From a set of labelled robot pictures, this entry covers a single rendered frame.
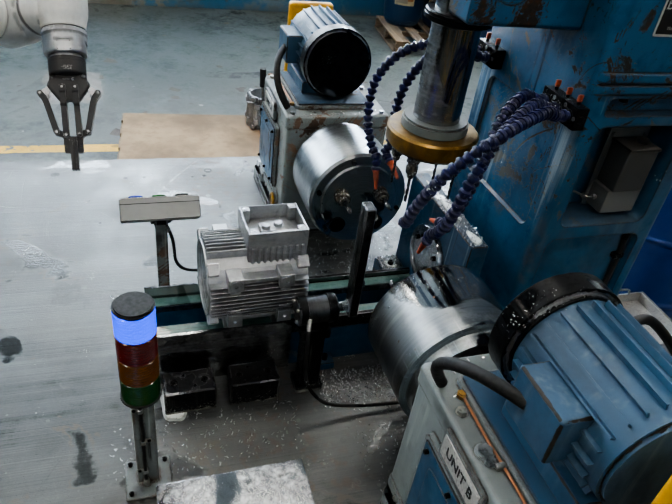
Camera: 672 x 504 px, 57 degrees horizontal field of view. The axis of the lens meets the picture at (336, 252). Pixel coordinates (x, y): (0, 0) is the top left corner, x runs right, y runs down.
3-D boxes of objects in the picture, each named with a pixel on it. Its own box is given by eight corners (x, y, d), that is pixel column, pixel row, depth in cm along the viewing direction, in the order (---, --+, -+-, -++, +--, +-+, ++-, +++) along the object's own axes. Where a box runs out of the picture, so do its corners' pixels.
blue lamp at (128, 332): (155, 315, 94) (153, 292, 92) (158, 342, 90) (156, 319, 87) (113, 319, 93) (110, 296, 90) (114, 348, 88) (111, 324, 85)
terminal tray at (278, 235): (292, 230, 134) (295, 201, 129) (306, 259, 126) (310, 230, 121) (237, 234, 130) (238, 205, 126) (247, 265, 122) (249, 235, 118)
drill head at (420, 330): (451, 324, 139) (480, 232, 125) (553, 484, 108) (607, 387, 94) (345, 338, 132) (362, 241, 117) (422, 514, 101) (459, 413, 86)
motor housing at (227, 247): (282, 274, 146) (289, 205, 135) (305, 329, 131) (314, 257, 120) (195, 283, 139) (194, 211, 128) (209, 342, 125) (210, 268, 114)
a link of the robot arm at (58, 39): (85, 24, 130) (87, 53, 130) (88, 39, 139) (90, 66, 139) (37, 23, 127) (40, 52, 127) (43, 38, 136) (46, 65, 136)
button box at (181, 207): (198, 219, 145) (196, 196, 145) (201, 217, 138) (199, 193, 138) (120, 223, 140) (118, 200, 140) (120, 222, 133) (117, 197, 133)
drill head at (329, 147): (357, 176, 189) (369, 98, 175) (401, 246, 162) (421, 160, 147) (276, 179, 182) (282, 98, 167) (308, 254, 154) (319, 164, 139)
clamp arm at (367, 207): (355, 306, 128) (375, 200, 113) (360, 316, 126) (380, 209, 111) (339, 308, 127) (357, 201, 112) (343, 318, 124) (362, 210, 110)
